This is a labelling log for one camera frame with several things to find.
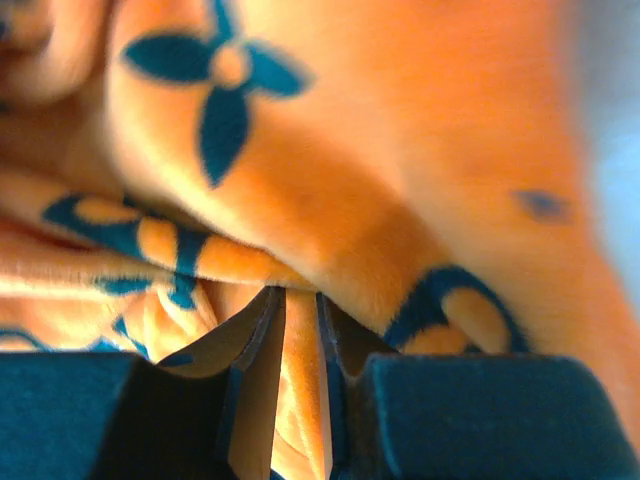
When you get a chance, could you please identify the orange black-patterned plush pillowcase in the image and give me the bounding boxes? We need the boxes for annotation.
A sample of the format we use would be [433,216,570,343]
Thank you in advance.
[1,1,639,479]

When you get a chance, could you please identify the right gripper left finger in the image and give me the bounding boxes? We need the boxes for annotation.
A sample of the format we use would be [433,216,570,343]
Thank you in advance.
[1,287,285,479]

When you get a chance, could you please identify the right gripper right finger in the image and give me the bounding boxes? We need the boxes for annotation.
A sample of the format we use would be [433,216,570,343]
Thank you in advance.
[316,295,639,479]

